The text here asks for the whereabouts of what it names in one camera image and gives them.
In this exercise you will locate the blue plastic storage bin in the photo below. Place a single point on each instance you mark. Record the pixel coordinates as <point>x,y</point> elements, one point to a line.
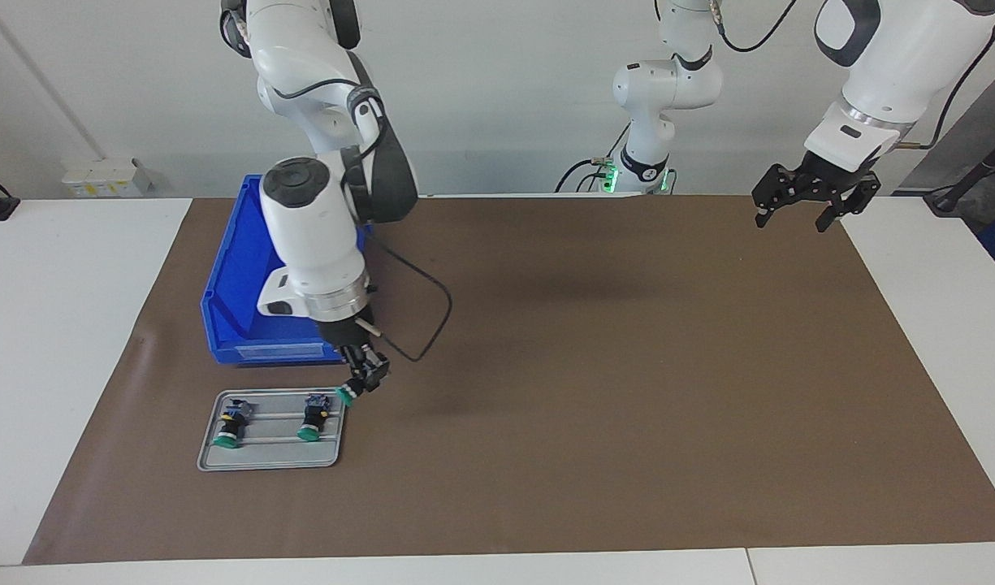
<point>237,276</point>

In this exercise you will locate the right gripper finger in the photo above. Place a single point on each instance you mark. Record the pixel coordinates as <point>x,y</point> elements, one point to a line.
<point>379,370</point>
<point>352,357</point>

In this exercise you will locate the grey metal tray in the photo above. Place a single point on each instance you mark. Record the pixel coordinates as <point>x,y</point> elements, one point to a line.
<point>278,457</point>

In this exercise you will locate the brown table mat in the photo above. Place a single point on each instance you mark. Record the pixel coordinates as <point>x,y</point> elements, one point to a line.
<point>546,447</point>

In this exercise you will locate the black stand pole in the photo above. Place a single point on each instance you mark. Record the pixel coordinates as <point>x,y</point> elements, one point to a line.
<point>972,180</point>

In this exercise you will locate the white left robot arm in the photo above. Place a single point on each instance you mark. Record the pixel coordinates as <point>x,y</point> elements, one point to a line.
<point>895,57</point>

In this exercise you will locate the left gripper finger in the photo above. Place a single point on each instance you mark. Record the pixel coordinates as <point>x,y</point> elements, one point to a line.
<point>769,195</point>
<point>842,213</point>

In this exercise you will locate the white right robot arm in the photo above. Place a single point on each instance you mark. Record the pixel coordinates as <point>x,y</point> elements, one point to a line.
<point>310,219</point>

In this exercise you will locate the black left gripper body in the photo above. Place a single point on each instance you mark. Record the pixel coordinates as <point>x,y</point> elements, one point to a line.
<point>826,180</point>

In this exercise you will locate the white power strip box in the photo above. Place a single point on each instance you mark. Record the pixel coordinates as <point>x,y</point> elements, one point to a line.
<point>99,179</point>

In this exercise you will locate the green push button switch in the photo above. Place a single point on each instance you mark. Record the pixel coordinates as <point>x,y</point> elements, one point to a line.
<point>231,426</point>
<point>312,418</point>
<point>344,396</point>

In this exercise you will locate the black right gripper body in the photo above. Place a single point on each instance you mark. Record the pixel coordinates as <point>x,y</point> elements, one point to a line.
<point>351,333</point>

